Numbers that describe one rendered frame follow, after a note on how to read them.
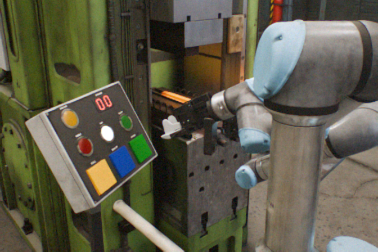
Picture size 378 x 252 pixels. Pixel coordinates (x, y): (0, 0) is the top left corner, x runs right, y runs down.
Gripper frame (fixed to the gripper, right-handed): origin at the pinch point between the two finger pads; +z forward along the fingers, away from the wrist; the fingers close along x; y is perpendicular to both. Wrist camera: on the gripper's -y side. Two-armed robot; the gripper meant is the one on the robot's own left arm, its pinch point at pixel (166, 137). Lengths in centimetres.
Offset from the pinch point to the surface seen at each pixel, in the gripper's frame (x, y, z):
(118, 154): 10.7, 2.5, 10.4
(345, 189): -187, -118, 8
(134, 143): 2.1, 2.6, 10.4
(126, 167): 10.4, -2.1, 10.4
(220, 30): -52, 24, -11
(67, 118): 20.9, 18.3, 10.8
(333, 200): -167, -114, 15
